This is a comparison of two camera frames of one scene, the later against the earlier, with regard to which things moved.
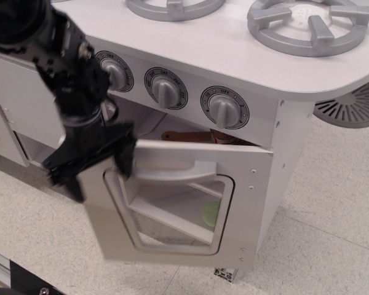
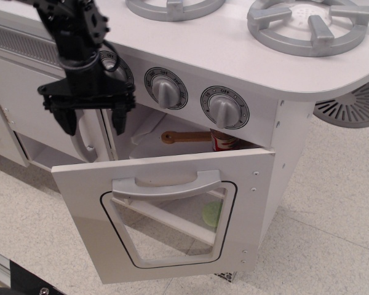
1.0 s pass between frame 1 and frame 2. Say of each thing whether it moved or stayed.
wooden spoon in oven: stayed
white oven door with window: moved
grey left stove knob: stayed
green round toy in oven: stayed
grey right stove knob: stayed
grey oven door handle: moved
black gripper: moved
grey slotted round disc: stayed
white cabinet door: stayed
